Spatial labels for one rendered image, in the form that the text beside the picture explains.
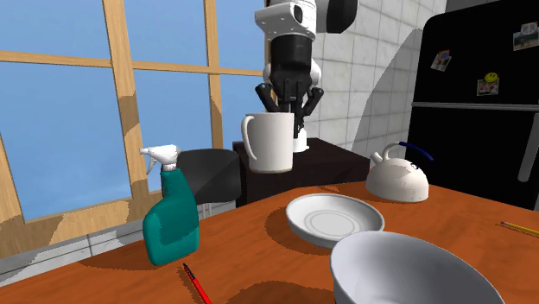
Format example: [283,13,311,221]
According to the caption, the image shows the black bin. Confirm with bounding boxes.
[176,148,243,206]

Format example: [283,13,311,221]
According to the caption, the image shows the dark robot stand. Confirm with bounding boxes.
[231,137,371,209]

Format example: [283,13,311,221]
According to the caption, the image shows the teal spray bottle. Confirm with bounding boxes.
[139,144,201,267]

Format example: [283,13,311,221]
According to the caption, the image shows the white bowl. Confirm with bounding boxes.
[329,230,507,304]

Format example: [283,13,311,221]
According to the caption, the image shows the white plate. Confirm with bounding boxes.
[285,193,386,250]

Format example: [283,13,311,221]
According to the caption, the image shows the wooden frame window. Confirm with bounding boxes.
[0,0,271,259]

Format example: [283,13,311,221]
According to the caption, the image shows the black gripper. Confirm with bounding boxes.
[255,34,326,140]

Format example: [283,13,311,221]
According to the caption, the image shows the white mug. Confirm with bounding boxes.
[240,111,296,174]

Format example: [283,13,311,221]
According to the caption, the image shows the white kettle with blue handle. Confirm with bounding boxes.
[365,141,435,205]

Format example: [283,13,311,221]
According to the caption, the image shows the red pen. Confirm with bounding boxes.
[181,262,213,304]

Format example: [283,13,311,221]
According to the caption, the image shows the yellow pencil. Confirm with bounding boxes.
[499,220,539,238]

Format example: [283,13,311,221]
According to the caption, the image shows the black refrigerator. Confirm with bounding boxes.
[404,0,539,212]

